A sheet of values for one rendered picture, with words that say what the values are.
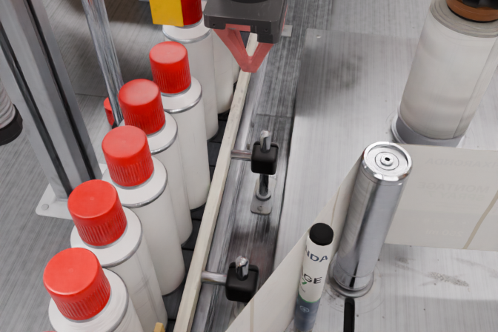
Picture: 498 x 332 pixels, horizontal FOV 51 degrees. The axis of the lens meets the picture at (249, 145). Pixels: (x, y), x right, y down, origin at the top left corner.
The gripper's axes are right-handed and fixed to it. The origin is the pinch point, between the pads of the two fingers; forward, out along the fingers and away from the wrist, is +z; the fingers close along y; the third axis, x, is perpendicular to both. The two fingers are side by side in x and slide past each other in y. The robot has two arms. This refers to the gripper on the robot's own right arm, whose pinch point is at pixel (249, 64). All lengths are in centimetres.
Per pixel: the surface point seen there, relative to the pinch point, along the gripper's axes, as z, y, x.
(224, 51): 3.5, 6.0, 4.0
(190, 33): -2.7, 0.6, 6.1
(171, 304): 13.8, -20.6, 4.5
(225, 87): 9.0, 6.0, 4.0
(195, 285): 10.3, -20.0, 2.0
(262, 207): 18.3, -4.9, -2.4
